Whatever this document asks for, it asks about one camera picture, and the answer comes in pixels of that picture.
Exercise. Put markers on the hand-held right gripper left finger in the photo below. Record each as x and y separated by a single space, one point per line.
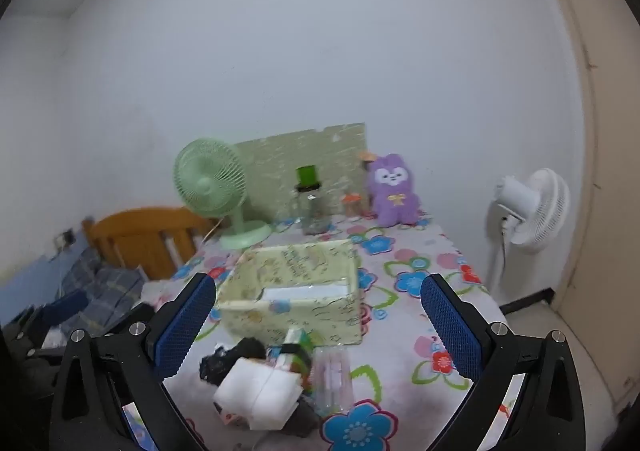
187 326

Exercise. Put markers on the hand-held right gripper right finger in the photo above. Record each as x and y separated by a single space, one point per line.
450 331

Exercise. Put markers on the yellow cartoon print storage box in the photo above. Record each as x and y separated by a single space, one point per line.
295 266

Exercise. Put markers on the black fabric item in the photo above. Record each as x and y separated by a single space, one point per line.
225 361

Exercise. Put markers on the white foam sponge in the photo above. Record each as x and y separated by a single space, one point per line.
255 388

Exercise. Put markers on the plaid bedding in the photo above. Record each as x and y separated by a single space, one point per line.
100 286

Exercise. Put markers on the wooden headboard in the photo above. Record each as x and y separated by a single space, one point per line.
140 236

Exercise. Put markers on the green and white packet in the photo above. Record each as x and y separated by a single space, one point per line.
297 351

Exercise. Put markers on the green desk fan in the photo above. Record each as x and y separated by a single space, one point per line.
210 178

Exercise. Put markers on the purple plush toy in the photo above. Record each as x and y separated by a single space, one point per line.
395 191

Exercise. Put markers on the white standing fan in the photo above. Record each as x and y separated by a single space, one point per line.
537 206

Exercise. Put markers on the cotton swab container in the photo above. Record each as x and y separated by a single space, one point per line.
351 208

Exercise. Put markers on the orange scissors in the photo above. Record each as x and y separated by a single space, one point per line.
351 198

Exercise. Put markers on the green plastic cup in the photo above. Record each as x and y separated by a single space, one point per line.
307 176

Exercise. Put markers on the green patterned board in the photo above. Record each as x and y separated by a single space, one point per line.
280 156

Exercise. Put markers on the beige door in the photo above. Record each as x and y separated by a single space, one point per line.
610 181

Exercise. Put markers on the wall socket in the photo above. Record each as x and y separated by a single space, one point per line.
64 238

